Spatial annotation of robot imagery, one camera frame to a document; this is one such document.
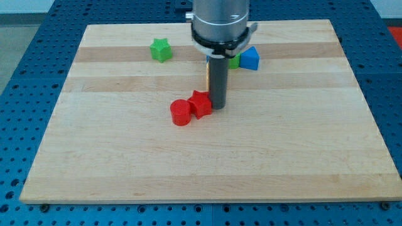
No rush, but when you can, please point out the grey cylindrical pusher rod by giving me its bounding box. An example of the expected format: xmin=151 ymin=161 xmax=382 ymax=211
xmin=209 ymin=57 xmax=229 ymax=110

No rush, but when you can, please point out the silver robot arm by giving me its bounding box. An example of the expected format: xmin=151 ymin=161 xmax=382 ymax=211
xmin=186 ymin=0 xmax=258 ymax=110

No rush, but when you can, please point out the green circle block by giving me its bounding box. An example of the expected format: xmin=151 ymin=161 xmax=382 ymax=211
xmin=229 ymin=53 xmax=241 ymax=69

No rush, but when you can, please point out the yellow block behind rod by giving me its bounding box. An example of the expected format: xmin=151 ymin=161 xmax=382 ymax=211
xmin=205 ymin=62 xmax=210 ymax=92

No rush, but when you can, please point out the blue triangle block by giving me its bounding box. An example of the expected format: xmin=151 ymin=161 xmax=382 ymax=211
xmin=239 ymin=46 xmax=260 ymax=70

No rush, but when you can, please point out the red star block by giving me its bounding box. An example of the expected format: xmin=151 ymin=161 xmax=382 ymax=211
xmin=187 ymin=90 xmax=212 ymax=119

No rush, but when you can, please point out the red cylinder block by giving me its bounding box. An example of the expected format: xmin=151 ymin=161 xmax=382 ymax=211
xmin=170 ymin=99 xmax=192 ymax=126

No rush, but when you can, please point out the green star block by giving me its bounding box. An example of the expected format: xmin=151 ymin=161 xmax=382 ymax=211
xmin=149 ymin=38 xmax=173 ymax=63

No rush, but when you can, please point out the wooden board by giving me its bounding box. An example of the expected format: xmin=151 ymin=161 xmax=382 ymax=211
xmin=20 ymin=19 xmax=401 ymax=204

